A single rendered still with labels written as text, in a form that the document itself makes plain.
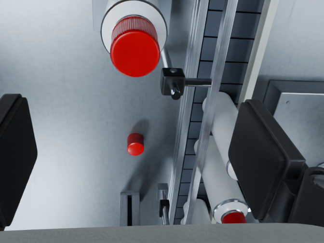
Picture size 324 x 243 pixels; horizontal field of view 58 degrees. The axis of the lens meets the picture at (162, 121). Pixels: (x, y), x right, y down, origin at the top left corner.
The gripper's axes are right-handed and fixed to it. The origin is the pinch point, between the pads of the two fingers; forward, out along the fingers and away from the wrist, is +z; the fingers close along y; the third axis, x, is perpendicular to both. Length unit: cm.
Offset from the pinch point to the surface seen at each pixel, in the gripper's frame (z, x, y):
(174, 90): 22.4, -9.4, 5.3
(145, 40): 9.0, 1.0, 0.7
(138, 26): 9.9, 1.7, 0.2
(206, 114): 25.3, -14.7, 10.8
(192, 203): 25.3, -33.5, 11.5
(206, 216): 29, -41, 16
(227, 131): 22.3, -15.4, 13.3
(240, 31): 33.5, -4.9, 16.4
